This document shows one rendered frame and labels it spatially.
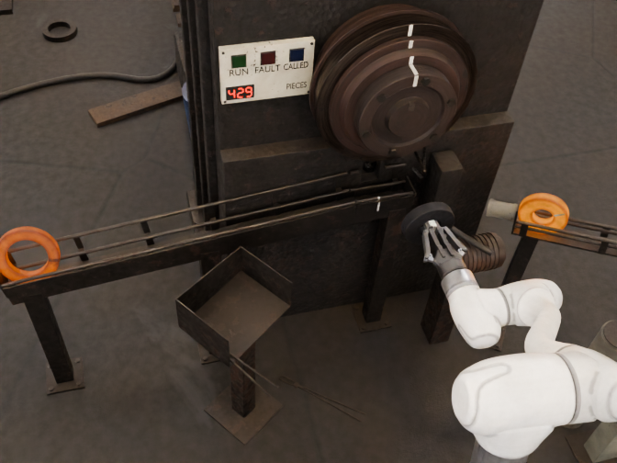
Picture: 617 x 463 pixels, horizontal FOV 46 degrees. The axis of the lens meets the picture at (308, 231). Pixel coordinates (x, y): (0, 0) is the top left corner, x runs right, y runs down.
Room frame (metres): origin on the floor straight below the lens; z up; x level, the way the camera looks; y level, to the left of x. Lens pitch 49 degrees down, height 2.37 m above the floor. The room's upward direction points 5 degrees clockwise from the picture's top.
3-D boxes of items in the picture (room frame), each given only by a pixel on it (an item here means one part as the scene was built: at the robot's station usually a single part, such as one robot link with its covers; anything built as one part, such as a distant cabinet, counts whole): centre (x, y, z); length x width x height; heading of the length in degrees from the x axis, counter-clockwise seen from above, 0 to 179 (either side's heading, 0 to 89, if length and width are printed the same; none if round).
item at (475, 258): (1.63, -0.56, 0.27); 0.22 x 0.13 x 0.53; 109
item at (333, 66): (1.66, -0.21, 1.11); 0.47 x 0.06 x 0.47; 109
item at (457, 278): (1.21, -0.42, 0.83); 0.09 x 0.06 x 0.09; 109
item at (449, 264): (1.28, -0.39, 0.84); 0.09 x 0.08 x 0.07; 19
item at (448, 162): (1.75, -0.42, 0.68); 0.11 x 0.08 x 0.24; 19
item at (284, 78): (1.65, 0.15, 1.15); 0.26 x 0.02 x 0.18; 109
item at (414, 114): (1.57, -0.24, 1.11); 0.28 x 0.06 x 0.28; 109
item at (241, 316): (1.21, 0.19, 0.36); 0.26 x 0.20 x 0.72; 144
